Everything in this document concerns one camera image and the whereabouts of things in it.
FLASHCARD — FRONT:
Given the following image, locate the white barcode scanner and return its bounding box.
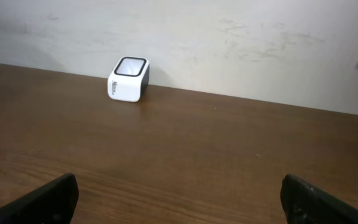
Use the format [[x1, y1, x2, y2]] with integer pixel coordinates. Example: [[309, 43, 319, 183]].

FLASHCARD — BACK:
[[107, 56, 150, 102]]

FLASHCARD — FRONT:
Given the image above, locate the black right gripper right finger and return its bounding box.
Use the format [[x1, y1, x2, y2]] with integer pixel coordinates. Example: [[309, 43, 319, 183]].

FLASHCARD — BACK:
[[280, 174, 358, 224]]

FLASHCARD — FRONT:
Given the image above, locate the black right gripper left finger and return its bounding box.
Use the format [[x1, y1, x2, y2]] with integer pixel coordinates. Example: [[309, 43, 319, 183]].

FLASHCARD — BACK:
[[0, 173, 79, 224]]

